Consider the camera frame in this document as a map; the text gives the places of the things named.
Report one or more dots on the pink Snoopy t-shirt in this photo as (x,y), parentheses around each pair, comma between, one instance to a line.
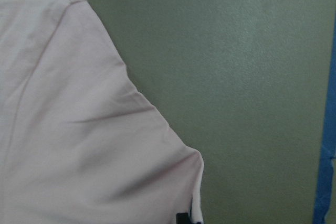
(79,142)

